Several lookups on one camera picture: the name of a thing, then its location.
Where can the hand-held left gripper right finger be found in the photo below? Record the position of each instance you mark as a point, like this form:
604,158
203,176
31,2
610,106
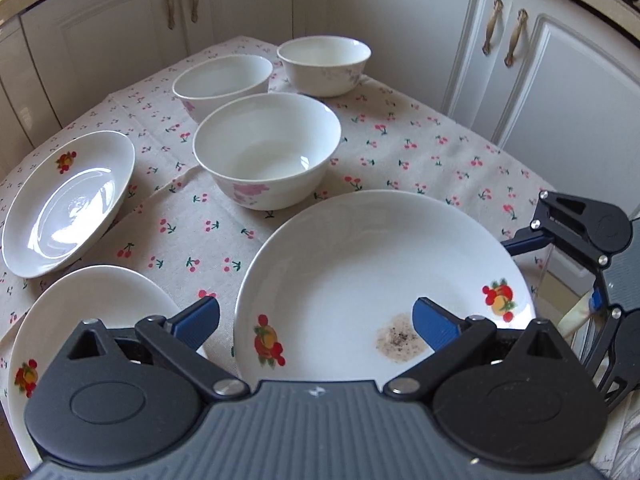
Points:
432,322

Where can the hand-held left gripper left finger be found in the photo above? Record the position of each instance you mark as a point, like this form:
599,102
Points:
197,322

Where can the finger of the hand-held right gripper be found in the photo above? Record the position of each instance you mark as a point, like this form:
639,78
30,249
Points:
562,215
602,340

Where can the stained white fruit-print plate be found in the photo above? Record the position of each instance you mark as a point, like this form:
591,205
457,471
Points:
350,270

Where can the white bowl with pink flowers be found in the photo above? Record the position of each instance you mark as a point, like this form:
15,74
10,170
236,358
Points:
265,155
222,80
325,67

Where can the grey patterned cloth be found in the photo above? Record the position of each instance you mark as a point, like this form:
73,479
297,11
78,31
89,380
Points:
625,450

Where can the cherry-print tablecloth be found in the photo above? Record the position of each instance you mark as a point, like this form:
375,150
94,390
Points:
165,195

